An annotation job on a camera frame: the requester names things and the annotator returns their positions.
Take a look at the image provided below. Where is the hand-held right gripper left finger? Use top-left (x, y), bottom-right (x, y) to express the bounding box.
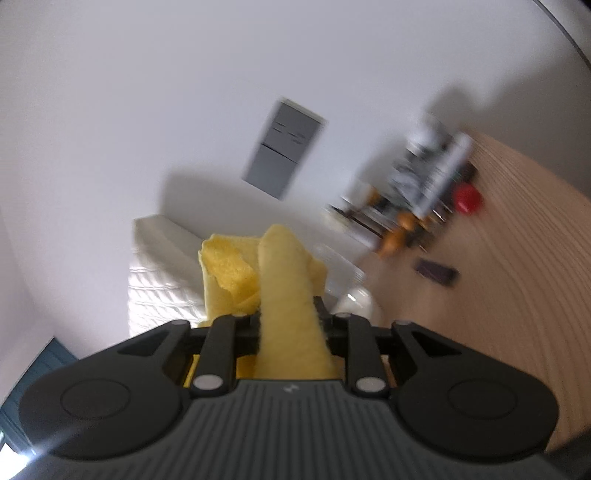
top-left (117, 312), bottom-right (262, 398)

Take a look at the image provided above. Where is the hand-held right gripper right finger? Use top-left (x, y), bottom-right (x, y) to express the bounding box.
top-left (315, 296), bottom-right (463, 398)

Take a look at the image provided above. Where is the yellow cleaning cloth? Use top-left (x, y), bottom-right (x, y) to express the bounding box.
top-left (182, 224), bottom-right (347, 388)

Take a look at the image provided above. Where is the clear plastic container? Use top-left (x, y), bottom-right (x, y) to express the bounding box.
top-left (314, 244), bottom-right (371, 297)

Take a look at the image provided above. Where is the white round object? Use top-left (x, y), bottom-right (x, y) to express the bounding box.
top-left (331, 285), bottom-right (380, 325)

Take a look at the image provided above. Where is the orange figurine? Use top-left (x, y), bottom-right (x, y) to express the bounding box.
top-left (376, 211), bottom-right (417, 258)

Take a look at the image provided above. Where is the dark flat remote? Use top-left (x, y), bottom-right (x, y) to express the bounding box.
top-left (414, 259), bottom-right (459, 289)

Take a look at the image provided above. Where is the red round object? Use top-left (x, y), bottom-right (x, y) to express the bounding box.
top-left (451, 182), bottom-right (484, 216)

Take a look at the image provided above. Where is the cluttered equipment rack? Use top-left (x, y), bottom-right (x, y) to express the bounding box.
top-left (414, 133), bottom-right (472, 219)

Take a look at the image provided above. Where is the grey wall panel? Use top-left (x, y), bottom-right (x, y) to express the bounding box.
top-left (242, 97), bottom-right (327, 200)

